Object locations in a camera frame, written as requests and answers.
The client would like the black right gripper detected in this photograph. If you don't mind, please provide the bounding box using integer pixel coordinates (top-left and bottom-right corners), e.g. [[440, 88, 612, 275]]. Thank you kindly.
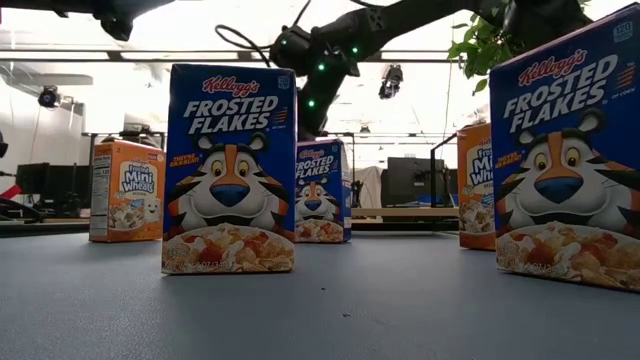
[[298, 54, 361, 141]]

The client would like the blue Frosted Flakes cereal box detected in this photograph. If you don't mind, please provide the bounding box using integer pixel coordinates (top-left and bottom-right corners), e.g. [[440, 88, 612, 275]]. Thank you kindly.
[[488, 2, 640, 294], [160, 62, 298, 276], [294, 138, 353, 245]]

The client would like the orange Mini-Wheats cereal box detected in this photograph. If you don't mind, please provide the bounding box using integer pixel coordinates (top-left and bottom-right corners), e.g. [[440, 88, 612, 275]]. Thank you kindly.
[[88, 139, 167, 244], [456, 122, 497, 252]]

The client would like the white cloth cover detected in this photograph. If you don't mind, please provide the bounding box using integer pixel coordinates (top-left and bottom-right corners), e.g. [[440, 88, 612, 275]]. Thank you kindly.
[[352, 166, 384, 209]]

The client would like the black monitor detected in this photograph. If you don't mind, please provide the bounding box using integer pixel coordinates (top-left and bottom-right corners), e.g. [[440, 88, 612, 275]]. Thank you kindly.
[[380, 156, 459, 209], [14, 161, 92, 216]]

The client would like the green leafy plant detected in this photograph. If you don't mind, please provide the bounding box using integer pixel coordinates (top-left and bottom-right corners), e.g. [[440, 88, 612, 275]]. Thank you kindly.
[[446, 0, 531, 97]]

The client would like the blue table mat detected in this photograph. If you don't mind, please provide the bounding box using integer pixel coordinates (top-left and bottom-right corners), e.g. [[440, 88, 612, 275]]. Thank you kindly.
[[0, 230, 640, 360]]

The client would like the black curved tube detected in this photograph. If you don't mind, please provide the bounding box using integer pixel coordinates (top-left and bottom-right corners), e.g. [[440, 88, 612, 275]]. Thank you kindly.
[[0, 196, 45, 225]]

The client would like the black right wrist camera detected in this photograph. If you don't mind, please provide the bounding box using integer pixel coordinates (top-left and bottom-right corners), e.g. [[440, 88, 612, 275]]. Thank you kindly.
[[269, 23, 312, 77]]

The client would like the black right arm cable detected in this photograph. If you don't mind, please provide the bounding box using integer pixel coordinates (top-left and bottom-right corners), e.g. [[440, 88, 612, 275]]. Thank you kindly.
[[214, 0, 314, 69]]

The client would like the wooden shelf black metal frame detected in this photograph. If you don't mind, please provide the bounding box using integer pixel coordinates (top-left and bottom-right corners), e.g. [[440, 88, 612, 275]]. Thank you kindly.
[[349, 130, 460, 234]]

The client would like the black metal background frame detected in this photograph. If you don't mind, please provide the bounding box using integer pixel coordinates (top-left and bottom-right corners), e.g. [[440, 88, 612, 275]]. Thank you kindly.
[[81, 124, 167, 151]]

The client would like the black metal table frame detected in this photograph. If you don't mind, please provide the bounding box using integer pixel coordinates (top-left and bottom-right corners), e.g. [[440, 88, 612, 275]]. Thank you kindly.
[[0, 218, 460, 238]]

